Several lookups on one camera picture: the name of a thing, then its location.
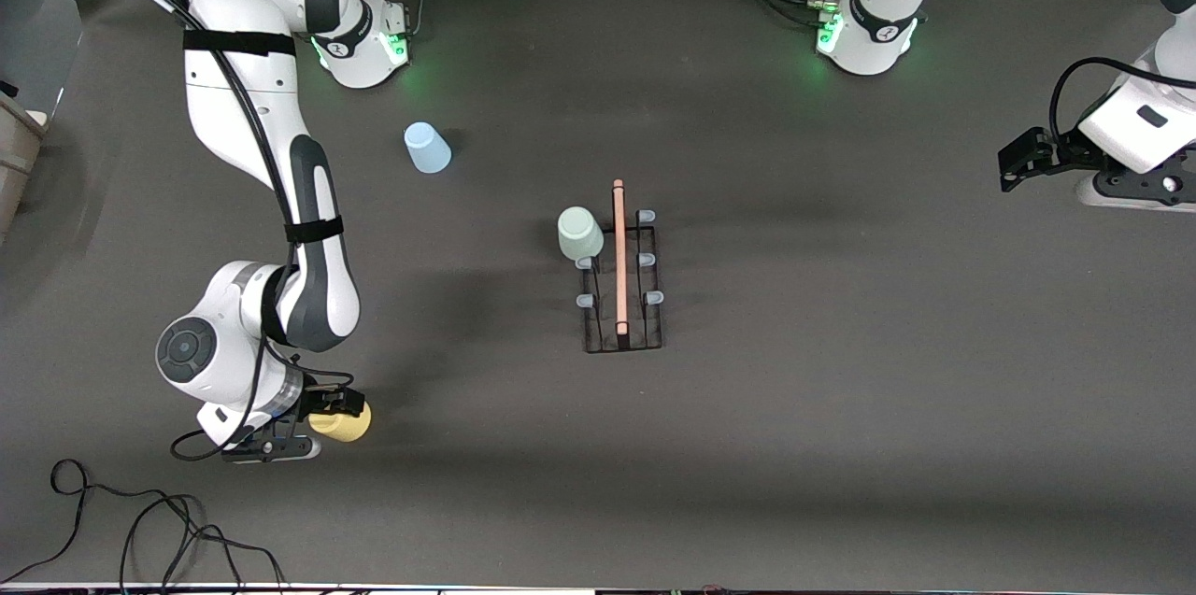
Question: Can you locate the yellow plastic cup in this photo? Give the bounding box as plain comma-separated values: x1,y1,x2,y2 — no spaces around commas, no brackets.
308,399,373,443

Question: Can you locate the pale green plastic cup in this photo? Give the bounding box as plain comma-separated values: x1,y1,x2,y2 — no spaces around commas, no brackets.
558,206,605,260

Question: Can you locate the black wire cup holder rack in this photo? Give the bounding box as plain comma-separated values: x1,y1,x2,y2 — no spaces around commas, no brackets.
575,179,666,354

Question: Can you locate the light blue plastic cup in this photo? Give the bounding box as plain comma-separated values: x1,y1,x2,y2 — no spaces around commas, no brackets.
404,121,452,175

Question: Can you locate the beige cardboard box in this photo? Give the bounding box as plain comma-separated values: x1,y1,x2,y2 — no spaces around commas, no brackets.
0,91,48,246

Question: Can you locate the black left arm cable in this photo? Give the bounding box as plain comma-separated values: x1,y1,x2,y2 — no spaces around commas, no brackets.
1048,58,1196,143

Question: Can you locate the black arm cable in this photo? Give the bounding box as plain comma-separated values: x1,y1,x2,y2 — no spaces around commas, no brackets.
93,0,356,463
1048,58,1196,143

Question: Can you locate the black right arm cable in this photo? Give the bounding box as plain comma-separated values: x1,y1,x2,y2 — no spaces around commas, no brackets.
93,0,356,463

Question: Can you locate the loose black cable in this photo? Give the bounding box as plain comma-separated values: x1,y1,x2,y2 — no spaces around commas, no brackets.
0,459,291,594

